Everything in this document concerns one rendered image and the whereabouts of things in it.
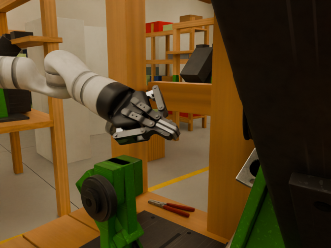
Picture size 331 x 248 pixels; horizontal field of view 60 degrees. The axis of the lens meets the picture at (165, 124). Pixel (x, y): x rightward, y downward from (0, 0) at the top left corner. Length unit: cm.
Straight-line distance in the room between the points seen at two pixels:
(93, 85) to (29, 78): 18
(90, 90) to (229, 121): 34
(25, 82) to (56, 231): 43
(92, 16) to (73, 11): 53
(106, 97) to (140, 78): 44
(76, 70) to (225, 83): 34
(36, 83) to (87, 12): 753
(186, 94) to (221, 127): 20
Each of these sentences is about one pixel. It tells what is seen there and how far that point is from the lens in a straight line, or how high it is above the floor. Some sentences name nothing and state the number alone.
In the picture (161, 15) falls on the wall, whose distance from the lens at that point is 964.
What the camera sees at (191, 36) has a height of 185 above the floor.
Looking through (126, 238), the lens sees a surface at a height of 105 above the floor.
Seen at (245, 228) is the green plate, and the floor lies 117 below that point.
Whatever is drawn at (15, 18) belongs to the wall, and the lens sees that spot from 750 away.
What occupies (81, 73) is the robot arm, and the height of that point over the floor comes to 131.
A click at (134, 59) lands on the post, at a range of 93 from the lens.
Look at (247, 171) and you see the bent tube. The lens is 39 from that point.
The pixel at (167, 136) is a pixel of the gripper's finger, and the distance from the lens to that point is 46.
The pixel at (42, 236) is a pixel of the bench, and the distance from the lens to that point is 89.
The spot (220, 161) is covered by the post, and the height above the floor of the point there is 109.
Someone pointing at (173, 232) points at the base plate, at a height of 90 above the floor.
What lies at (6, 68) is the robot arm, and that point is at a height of 132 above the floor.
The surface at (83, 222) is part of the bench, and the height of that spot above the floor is 88.
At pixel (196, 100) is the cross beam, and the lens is 86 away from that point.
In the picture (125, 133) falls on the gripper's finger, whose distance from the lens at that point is 48.
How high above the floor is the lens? 133
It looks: 12 degrees down
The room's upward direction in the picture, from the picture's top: straight up
